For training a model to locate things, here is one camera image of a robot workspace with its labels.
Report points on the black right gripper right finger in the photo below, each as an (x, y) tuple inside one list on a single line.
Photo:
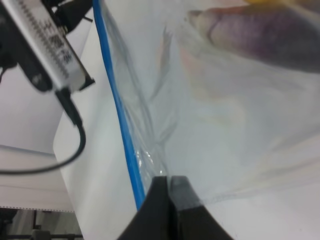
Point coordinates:
[(193, 220)]

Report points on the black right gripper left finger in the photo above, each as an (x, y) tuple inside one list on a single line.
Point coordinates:
[(157, 217)]

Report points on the clear zip bag blue seal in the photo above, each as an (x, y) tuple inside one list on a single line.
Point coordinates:
[(233, 126)]

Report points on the purple eggplant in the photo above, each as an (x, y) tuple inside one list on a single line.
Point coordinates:
[(274, 34)]

